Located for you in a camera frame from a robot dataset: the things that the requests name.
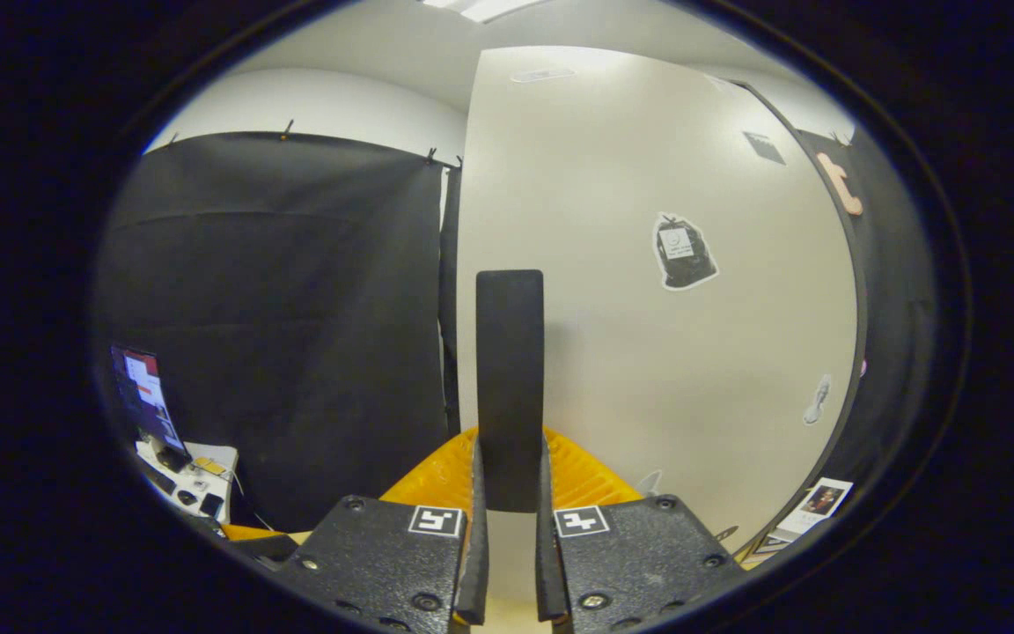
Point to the white side desk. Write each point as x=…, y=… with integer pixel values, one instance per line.
x=218, y=449

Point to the black backdrop cloth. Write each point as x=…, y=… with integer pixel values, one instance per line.
x=296, y=308

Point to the light grey cabinet door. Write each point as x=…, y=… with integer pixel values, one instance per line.
x=630, y=352

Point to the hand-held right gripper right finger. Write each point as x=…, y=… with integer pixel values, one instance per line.
x=547, y=572

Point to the black keyboard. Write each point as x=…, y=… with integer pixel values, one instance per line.
x=159, y=478

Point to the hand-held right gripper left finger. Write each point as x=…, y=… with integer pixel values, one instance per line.
x=477, y=572

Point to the black phone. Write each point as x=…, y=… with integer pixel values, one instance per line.
x=211, y=505

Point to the computer monitor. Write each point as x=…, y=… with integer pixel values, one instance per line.
x=146, y=396

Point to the thick grey book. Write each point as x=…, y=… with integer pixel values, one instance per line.
x=771, y=543

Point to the black computer mouse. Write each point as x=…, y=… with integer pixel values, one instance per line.
x=187, y=497

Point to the white picture cover book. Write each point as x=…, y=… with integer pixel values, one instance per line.
x=815, y=502

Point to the small yellow object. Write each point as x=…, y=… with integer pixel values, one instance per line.
x=208, y=466

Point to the long ceiling light panel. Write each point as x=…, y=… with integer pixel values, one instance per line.
x=489, y=7

